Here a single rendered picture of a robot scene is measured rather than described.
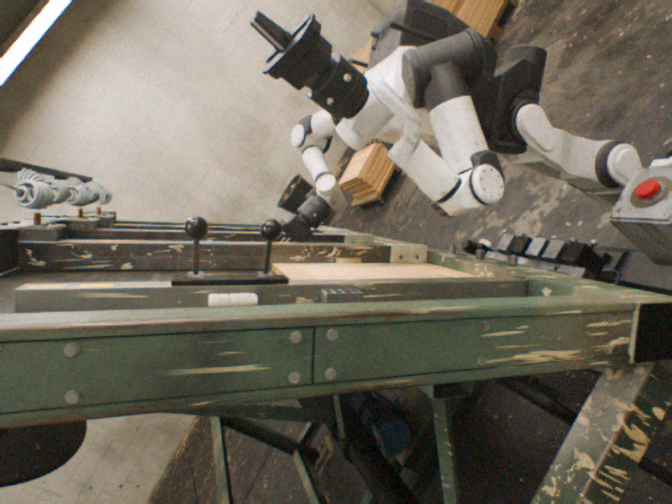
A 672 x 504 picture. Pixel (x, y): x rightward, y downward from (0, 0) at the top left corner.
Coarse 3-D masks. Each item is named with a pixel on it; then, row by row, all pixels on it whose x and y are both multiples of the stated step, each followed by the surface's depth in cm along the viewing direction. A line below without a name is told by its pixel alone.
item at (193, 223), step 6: (198, 216) 69; (186, 222) 69; (192, 222) 68; (198, 222) 68; (204, 222) 69; (186, 228) 68; (192, 228) 68; (198, 228) 68; (204, 228) 69; (186, 234) 69; (192, 234) 68; (198, 234) 69; (204, 234) 69; (198, 240) 71; (198, 246) 72; (198, 252) 72; (198, 258) 73; (198, 264) 74; (198, 270) 75; (192, 276) 75; (198, 276) 75
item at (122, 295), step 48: (48, 288) 67; (96, 288) 69; (144, 288) 71; (192, 288) 73; (240, 288) 76; (288, 288) 79; (336, 288) 81; (384, 288) 85; (432, 288) 88; (480, 288) 92
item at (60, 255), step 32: (0, 224) 98; (32, 224) 106; (32, 256) 102; (64, 256) 104; (96, 256) 106; (128, 256) 108; (160, 256) 111; (192, 256) 113; (224, 256) 116; (256, 256) 118; (288, 256) 121; (320, 256) 124; (352, 256) 127; (384, 256) 130; (416, 256) 134
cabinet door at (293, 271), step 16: (288, 272) 105; (304, 272) 106; (320, 272) 109; (336, 272) 110; (352, 272) 111; (368, 272) 113; (384, 272) 114; (400, 272) 115; (416, 272) 116; (432, 272) 117; (448, 272) 116
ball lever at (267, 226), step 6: (264, 222) 72; (270, 222) 72; (276, 222) 73; (264, 228) 72; (270, 228) 72; (276, 228) 72; (264, 234) 72; (270, 234) 72; (276, 234) 72; (270, 240) 73; (270, 246) 75; (270, 252) 76; (264, 258) 77; (264, 264) 77; (264, 270) 78; (258, 276) 78; (264, 276) 78; (270, 276) 79
